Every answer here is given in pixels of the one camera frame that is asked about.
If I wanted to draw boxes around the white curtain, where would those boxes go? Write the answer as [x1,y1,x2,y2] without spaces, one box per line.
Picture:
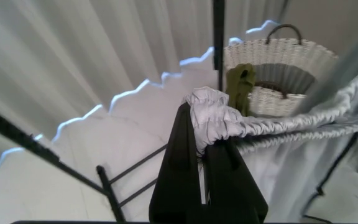
[0,0,288,170]

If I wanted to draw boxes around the black clothes rack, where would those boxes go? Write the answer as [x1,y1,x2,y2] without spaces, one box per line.
[0,0,226,223]

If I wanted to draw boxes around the pale grey shorts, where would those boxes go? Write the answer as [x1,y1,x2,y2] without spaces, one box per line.
[183,17,358,224]

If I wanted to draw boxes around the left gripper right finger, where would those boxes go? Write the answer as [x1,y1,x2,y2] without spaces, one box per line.
[204,139,269,223]

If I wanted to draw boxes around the white laundry basket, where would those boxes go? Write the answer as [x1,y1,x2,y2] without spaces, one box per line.
[223,24,340,118]

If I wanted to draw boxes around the green garment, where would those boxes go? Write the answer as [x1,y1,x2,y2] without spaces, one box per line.
[225,63,257,116]

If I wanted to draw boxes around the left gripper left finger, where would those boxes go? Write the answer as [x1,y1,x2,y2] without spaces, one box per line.
[149,101,205,223]

